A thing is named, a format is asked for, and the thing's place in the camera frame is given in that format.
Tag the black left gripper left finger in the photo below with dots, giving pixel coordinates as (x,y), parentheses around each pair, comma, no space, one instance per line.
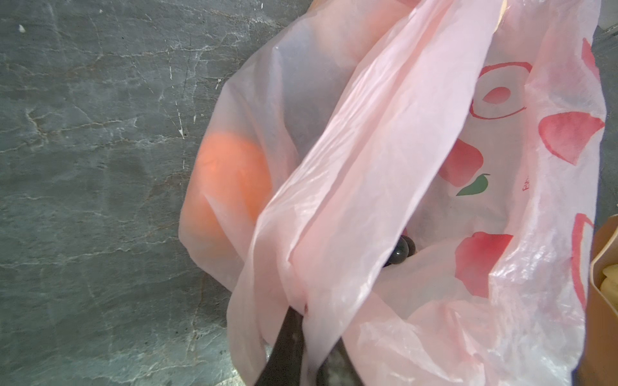
(285,363)

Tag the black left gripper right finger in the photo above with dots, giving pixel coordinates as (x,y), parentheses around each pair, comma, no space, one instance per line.
(338,369)

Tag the orange fake fruit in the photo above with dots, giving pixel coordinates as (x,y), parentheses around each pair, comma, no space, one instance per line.
(228,189)

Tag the pink plastic bag fruit print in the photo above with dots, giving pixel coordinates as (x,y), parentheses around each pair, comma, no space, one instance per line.
(474,128)

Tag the pink scalloped plate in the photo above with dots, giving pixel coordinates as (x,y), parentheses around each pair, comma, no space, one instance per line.
(598,365)

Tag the beige fake fruit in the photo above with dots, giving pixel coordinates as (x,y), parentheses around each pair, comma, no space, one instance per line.
(610,284)

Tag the dark fake grapes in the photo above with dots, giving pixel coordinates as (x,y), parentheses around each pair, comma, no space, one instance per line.
(404,248)

